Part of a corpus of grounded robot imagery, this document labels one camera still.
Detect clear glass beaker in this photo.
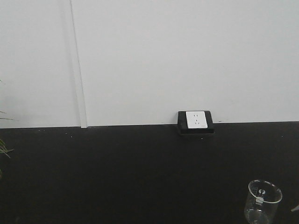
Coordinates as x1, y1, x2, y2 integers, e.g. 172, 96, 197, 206
244, 180, 282, 224

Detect green plant leaves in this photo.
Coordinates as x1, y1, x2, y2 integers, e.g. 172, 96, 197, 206
0, 79, 15, 180

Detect white wall power socket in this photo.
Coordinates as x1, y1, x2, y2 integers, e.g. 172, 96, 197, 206
185, 111, 208, 129

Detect black socket mounting box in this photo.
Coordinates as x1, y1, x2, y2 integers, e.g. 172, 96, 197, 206
177, 111, 214, 135

